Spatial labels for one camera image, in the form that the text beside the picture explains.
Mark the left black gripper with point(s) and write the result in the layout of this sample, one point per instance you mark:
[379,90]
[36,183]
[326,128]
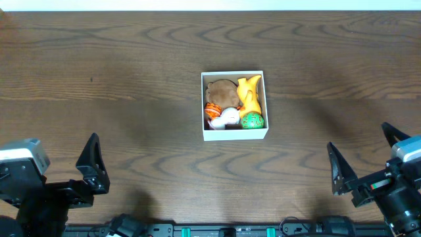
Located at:
[61,190]

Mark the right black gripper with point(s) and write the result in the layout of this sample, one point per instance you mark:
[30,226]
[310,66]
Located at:
[375,186]

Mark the green ball with orange letters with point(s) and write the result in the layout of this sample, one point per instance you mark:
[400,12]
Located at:
[252,120]

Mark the small orange lattice ball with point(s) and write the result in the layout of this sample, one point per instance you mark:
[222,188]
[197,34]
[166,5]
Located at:
[212,111]

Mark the yellow rubber squirrel toy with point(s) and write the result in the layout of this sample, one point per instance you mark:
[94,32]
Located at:
[247,93]

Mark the white pink duck toy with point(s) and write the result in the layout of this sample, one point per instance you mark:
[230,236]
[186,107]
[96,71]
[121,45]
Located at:
[229,116]

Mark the brown plush toy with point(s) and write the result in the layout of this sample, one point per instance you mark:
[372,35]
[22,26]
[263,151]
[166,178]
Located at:
[222,93]

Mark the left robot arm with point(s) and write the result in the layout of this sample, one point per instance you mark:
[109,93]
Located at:
[43,207]

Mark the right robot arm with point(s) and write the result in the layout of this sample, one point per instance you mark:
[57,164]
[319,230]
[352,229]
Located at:
[403,221]

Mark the white cardboard box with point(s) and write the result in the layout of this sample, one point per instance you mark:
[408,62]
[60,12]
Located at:
[234,132]

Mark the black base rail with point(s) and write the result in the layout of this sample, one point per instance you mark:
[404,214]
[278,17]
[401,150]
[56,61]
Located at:
[126,225]

